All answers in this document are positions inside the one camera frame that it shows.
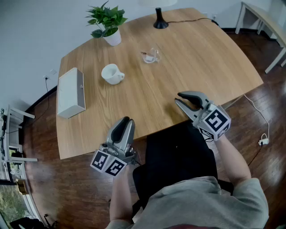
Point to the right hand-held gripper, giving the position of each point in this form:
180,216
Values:
214,121

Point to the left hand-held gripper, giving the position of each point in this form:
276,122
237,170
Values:
111,161

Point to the white ceramic cup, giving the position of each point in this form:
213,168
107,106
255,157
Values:
110,73

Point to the clear glass cup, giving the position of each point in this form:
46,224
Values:
149,58

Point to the person's right forearm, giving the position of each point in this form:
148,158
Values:
232,161

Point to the person's left forearm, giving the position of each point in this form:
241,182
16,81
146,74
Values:
121,196

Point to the white rectangular box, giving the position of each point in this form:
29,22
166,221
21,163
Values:
69,94

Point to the white plug adapter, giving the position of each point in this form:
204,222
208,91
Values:
263,141

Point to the black table lamp white shade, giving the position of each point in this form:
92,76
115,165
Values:
160,22

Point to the person's grey shirt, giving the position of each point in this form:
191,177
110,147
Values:
201,205

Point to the green plant in white pot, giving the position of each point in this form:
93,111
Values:
110,22

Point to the white side table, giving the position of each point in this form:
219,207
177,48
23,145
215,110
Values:
261,14

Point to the white metal rack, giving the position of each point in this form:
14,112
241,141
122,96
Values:
9,138

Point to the small cardboard box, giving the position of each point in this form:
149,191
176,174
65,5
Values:
21,186

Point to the black bag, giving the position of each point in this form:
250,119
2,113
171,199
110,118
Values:
24,223

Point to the white wall socket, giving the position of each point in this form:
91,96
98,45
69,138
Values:
46,77
53,71
214,16

